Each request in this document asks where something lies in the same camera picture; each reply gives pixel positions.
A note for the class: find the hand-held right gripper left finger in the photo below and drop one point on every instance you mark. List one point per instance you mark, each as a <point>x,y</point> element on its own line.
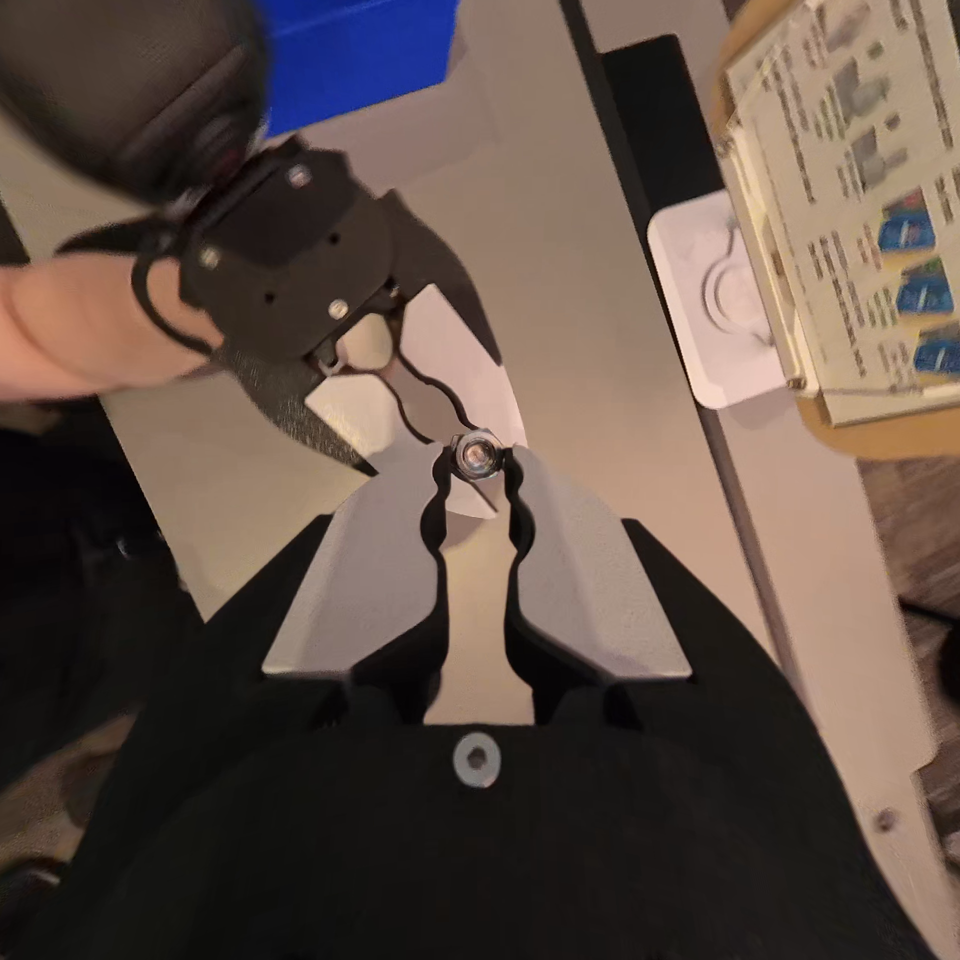
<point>360,585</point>

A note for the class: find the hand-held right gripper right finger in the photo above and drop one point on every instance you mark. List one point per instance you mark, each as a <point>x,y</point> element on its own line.
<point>592,592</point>

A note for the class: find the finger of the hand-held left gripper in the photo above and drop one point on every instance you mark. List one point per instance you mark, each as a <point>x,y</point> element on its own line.
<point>465,360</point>
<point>360,412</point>

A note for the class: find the silver hex nut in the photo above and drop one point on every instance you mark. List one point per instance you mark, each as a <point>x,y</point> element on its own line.
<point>489,471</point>

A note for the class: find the blue plastic bin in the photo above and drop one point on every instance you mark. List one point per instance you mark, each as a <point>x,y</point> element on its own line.
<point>360,60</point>

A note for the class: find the person's left hand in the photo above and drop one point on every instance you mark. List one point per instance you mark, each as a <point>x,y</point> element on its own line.
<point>75,330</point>

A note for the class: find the person's black clothing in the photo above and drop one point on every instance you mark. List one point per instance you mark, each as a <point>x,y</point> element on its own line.
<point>60,562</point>

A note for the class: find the white page holder bar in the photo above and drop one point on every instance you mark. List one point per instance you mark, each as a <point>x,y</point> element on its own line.
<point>776,300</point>

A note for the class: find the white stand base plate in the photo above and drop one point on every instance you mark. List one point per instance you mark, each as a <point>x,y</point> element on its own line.
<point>675,300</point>

